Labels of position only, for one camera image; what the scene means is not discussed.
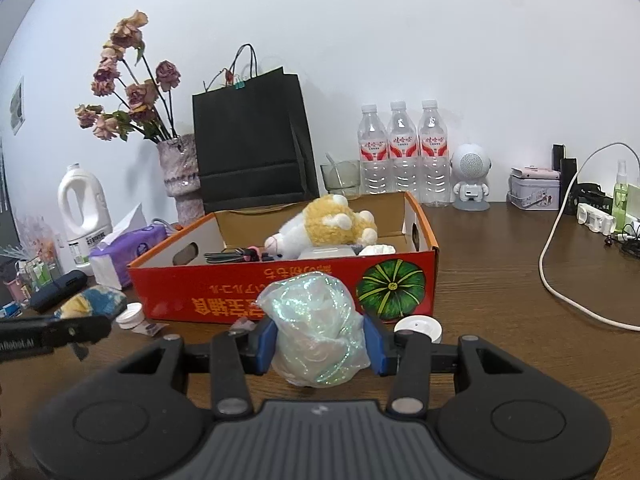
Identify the small plastic packet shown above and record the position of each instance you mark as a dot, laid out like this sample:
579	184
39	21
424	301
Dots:
150	329

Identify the dried flower bouquet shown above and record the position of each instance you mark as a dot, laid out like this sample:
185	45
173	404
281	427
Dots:
135	95

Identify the clear desk organizer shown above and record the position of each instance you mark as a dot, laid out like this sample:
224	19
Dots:
32	260

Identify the glass cup with spoon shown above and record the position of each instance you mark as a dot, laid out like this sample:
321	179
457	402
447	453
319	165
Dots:
340	177

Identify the black upright box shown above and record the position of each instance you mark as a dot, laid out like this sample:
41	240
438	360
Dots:
567	180

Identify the green spray bottle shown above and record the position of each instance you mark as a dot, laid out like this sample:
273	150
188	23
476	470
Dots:
620	200

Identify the black paper bag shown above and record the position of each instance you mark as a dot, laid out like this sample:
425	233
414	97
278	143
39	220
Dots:
250	145

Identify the white power strip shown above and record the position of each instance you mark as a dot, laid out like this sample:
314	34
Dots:
595	217

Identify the white round lid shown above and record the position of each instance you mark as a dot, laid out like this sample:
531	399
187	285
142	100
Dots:
420	327

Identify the red cardboard box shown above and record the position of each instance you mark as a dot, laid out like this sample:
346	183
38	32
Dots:
210	290

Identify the white bottle cap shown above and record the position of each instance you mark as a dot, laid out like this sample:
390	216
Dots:
131	316

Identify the small black pouch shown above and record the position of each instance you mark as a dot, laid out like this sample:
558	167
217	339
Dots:
592	194

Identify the mottled purple vase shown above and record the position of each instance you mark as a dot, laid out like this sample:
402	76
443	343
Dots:
181	175

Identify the white robot speaker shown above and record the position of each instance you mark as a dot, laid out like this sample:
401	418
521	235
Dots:
471	170

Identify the iridescent plastic bag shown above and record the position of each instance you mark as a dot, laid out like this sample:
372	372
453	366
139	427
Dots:
315	325

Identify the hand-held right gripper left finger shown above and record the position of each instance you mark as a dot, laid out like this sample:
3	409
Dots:
265	347

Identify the dark glasses case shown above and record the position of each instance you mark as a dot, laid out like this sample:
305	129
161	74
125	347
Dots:
57	291

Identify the grey tin box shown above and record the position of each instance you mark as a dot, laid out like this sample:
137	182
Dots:
535	192

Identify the translucent plastic storage box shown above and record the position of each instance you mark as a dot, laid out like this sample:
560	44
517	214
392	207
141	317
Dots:
325	252

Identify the white tissue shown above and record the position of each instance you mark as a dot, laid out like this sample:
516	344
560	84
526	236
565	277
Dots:
377	250

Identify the pink case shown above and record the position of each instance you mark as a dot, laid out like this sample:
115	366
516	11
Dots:
535	171

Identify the blue yellow fluffy toy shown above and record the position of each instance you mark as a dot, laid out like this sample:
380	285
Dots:
100	300

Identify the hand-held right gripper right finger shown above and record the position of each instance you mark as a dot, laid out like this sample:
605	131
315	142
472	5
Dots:
380	350

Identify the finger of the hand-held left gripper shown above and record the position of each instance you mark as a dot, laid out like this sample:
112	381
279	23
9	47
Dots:
82	329

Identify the white detergent jug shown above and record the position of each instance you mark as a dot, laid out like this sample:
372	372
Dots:
85	230

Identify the wall poster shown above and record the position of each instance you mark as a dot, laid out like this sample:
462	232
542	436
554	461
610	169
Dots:
17	106

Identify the purple tissue pack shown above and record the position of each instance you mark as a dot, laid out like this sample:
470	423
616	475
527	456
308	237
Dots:
135	250

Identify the yellow white plush toy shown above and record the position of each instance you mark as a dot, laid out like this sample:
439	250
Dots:
325	225

